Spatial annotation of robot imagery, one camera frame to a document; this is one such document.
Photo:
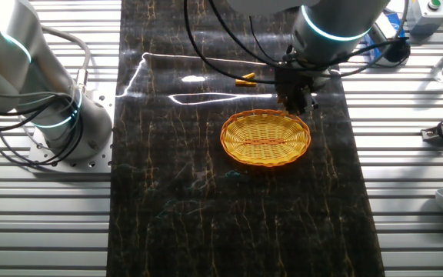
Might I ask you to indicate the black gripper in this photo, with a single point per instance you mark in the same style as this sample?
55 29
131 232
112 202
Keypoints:
292 82

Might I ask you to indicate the yellow woven oval basket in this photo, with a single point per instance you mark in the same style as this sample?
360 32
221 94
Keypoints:
264 142

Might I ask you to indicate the yellow plastic clamp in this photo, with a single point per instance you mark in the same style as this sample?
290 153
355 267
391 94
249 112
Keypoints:
244 82

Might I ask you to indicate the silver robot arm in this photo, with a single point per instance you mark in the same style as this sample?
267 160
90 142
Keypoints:
14 57

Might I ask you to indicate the grey button control box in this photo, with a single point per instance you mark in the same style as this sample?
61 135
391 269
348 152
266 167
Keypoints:
425 19

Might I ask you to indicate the black marble pattern mat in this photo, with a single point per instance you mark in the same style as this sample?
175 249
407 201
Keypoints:
187 215

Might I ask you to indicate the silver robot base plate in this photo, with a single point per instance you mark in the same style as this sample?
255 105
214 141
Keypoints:
98 163

